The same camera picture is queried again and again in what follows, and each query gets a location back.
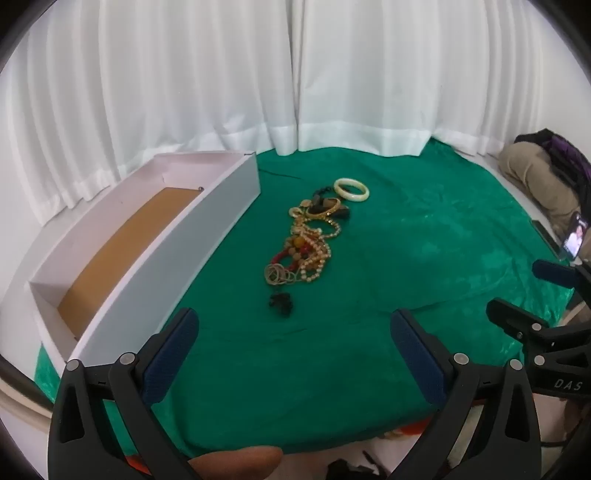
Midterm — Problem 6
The red bead bracelet amber bead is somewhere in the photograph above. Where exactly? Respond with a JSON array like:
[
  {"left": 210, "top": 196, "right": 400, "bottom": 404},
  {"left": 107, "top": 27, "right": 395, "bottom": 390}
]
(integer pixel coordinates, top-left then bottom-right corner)
[{"left": 270, "top": 234, "right": 314, "bottom": 278}]

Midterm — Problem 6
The white rectangular box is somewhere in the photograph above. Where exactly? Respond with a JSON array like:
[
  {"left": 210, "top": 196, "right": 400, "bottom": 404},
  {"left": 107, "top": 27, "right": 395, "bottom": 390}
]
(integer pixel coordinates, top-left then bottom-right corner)
[{"left": 28, "top": 150, "right": 262, "bottom": 371}]

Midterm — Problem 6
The gold chain necklace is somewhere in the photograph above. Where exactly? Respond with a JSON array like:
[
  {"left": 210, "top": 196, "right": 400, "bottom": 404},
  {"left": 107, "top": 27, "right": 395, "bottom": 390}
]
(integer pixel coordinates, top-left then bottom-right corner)
[{"left": 288, "top": 199, "right": 346, "bottom": 285}]

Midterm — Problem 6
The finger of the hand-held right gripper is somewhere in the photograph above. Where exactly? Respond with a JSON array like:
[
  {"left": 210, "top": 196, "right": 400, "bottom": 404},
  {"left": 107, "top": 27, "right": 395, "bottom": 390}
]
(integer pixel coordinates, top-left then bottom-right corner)
[
  {"left": 532, "top": 259, "right": 591, "bottom": 291},
  {"left": 486, "top": 298, "right": 551, "bottom": 343}
]

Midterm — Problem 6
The smartphone with lit screen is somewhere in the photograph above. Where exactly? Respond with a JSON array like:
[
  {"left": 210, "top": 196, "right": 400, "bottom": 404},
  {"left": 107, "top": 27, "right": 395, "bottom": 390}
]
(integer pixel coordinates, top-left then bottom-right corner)
[{"left": 560, "top": 213, "right": 590, "bottom": 260}]

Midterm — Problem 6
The white bangle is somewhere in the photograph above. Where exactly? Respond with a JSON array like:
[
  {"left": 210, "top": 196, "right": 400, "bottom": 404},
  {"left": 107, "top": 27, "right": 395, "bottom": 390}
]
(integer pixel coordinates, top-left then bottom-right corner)
[{"left": 333, "top": 178, "right": 371, "bottom": 203}]

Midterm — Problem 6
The black hair clip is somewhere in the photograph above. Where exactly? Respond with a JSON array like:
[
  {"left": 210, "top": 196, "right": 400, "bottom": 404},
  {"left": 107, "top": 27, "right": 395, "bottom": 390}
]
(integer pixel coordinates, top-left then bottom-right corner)
[{"left": 266, "top": 291, "right": 295, "bottom": 318}]

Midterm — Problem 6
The person's left hand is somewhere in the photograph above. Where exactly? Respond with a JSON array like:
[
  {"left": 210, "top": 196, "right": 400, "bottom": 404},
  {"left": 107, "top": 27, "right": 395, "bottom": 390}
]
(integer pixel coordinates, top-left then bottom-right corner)
[{"left": 188, "top": 445, "right": 283, "bottom": 480}]

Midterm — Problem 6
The bunch of thin ring bangles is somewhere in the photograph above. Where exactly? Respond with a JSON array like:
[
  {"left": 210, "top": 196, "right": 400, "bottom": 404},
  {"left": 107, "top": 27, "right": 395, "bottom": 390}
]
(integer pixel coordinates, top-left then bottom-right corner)
[{"left": 263, "top": 262, "right": 297, "bottom": 285}]

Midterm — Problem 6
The gold bangle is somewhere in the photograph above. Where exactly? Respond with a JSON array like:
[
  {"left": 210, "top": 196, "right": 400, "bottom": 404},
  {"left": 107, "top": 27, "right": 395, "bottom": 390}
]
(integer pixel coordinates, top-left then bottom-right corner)
[{"left": 307, "top": 198, "right": 343, "bottom": 219}]

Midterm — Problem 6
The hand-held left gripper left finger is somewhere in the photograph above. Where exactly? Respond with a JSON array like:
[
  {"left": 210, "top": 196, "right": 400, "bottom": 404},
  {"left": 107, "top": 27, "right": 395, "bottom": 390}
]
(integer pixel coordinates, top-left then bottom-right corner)
[{"left": 47, "top": 307, "right": 200, "bottom": 480}]

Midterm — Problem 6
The green velvet cloth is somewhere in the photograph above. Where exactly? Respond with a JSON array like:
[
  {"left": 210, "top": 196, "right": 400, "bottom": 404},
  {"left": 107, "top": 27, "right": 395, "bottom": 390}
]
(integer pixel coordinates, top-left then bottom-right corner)
[{"left": 34, "top": 138, "right": 578, "bottom": 459}]

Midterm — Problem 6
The black wooden bead necklace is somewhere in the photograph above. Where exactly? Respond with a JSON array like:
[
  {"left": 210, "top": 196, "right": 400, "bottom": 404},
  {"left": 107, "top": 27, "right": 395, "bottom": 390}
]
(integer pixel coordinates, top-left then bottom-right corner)
[{"left": 308, "top": 185, "right": 352, "bottom": 221}]

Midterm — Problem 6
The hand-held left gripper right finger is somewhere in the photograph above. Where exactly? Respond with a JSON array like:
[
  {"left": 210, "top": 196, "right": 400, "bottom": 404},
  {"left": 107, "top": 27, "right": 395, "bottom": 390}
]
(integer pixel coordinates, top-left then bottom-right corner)
[{"left": 389, "top": 308, "right": 543, "bottom": 480}]

